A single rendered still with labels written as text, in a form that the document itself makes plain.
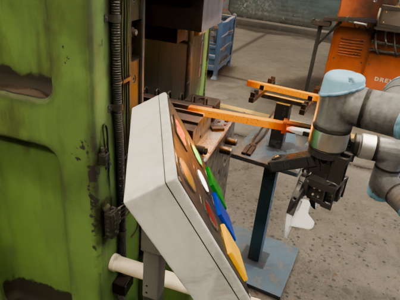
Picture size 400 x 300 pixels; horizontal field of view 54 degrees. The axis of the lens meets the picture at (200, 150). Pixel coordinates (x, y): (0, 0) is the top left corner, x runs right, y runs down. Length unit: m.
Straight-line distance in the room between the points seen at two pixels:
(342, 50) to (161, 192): 4.27
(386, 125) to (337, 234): 1.85
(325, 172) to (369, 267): 1.61
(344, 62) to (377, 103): 3.98
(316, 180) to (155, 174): 0.39
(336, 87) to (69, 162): 0.64
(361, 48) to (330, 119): 3.94
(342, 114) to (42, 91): 0.68
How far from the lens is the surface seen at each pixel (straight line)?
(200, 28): 1.08
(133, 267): 1.19
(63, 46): 0.90
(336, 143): 0.79
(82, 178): 1.01
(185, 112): 1.27
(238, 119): 1.24
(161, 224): 0.55
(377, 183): 1.27
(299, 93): 1.70
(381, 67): 4.73
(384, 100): 0.76
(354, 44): 4.69
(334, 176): 0.83
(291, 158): 0.85
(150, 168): 0.57
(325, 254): 2.38
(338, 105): 0.76
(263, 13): 9.02
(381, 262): 2.48
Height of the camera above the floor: 1.47
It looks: 27 degrees down
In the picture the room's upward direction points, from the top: 5 degrees clockwise
